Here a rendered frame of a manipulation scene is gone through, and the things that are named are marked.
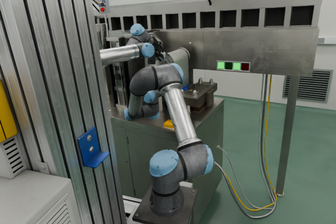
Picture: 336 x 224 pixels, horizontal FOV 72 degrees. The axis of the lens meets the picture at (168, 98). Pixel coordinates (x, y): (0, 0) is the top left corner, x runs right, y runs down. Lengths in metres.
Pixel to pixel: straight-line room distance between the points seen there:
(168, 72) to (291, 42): 0.92
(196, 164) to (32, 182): 0.58
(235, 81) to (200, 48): 2.53
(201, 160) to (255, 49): 1.01
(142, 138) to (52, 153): 1.08
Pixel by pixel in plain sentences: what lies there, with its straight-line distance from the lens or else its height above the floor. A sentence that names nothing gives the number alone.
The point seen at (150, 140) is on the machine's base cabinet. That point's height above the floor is 0.77.
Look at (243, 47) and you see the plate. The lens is 1.75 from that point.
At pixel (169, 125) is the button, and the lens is 1.44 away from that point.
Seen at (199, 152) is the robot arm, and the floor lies 1.04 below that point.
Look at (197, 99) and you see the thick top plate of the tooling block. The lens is 1.56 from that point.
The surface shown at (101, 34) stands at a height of 1.44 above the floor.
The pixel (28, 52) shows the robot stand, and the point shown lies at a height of 1.52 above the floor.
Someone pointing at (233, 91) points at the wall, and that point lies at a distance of 4.39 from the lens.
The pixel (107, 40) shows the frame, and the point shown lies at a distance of 1.76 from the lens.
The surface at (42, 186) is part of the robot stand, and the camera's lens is 0.61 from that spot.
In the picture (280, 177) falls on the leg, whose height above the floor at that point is 0.20.
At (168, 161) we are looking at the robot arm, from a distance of 0.91.
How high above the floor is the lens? 1.57
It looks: 20 degrees down
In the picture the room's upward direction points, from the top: 3 degrees counter-clockwise
